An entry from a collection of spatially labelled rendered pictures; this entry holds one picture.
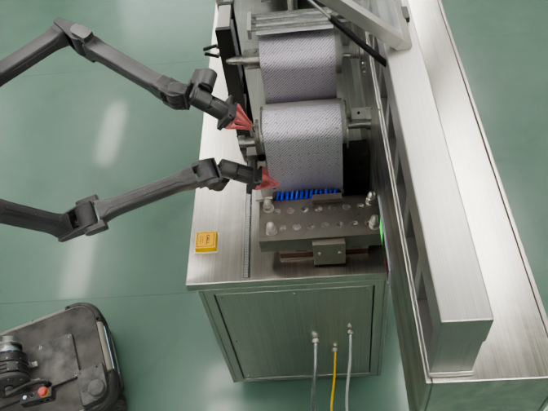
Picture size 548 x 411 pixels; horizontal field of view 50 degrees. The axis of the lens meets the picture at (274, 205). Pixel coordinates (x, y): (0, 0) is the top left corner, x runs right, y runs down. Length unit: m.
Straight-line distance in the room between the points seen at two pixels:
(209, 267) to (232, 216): 0.22
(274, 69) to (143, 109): 2.22
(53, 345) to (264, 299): 1.12
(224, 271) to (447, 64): 0.93
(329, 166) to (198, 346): 1.31
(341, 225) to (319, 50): 0.55
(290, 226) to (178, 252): 1.39
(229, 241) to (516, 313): 1.06
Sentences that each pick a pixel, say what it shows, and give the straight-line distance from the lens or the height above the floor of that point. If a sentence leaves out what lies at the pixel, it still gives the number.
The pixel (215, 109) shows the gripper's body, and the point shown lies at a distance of 1.75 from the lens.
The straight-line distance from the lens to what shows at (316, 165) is 1.85.
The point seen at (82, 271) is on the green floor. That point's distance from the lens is 3.26.
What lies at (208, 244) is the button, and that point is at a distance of 1.98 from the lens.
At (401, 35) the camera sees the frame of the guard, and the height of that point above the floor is 1.68.
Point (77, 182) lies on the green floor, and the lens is 3.70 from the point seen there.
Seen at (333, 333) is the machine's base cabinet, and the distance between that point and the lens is 2.23.
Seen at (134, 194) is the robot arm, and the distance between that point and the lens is 1.81.
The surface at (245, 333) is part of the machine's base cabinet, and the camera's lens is 2.22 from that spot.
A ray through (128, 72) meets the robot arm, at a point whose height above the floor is 1.44.
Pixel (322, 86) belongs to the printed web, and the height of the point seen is 1.26.
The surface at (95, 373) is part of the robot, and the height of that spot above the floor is 0.28.
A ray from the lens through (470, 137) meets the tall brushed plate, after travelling 1.53.
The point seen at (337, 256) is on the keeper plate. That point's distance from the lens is 1.86.
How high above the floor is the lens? 2.49
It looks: 50 degrees down
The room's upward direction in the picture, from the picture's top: 9 degrees counter-clockwise
